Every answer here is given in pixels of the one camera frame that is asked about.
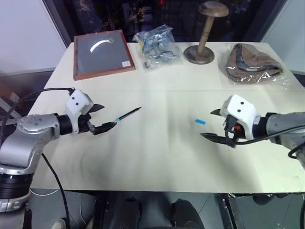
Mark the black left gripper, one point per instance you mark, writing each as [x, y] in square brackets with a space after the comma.
[84, 124]

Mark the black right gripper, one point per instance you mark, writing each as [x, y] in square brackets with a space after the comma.
[230, 130]

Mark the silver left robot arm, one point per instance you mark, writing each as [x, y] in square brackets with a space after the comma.
[28, 136]

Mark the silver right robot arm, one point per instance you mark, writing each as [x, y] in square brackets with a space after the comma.
[283, 128]

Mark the blue pen cap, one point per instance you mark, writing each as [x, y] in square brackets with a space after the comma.
[200, 121]

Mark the black pen with blue band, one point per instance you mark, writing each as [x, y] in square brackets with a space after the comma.
[128, 114]

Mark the wooden framed picture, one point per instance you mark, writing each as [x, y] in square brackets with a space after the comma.
[103, 55]

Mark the brown hat in plastic bag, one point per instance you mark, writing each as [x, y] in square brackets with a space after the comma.
[252, 64]

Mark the wooden hat stand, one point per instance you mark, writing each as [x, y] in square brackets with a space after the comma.
[202, 51]

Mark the clear plastic bag of parts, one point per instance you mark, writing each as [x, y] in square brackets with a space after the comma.
[158, 46]

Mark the dark rounded robot leg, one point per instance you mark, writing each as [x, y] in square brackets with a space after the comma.
[187, 214]

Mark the white shoe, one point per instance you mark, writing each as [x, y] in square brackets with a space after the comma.
[58, 224]

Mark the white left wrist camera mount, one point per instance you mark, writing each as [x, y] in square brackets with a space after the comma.
[77, 105]

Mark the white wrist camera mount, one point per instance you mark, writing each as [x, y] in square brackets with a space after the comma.
[77, 105]
[240, 112]

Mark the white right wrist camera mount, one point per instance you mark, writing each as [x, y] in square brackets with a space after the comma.
[240, 112]

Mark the black table frame bracket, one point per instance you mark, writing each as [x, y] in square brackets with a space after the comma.
[230, 210]

